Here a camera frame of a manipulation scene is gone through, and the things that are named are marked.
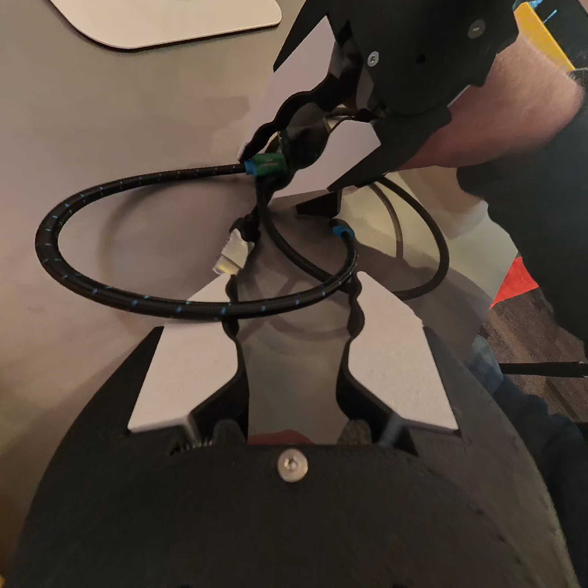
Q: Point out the white stand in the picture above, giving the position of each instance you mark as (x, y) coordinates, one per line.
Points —
(183, 18)

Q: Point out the orange traffic cone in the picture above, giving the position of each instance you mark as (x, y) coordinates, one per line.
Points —
(517, 282)

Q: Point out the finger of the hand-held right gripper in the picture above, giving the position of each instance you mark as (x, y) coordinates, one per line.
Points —
(349, 156)
(298, 73)

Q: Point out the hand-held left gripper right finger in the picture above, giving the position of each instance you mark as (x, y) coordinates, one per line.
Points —
(399, 367)

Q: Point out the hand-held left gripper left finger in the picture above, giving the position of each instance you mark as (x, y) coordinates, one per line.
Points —
(188, 372)

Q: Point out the yellow plastic bin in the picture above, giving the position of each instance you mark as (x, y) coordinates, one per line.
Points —
(542, 41)

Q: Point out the person's blue jeans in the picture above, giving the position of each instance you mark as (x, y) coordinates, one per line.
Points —
(489, 367)

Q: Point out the person's right forearm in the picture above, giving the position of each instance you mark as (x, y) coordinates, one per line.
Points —
(505, 105)

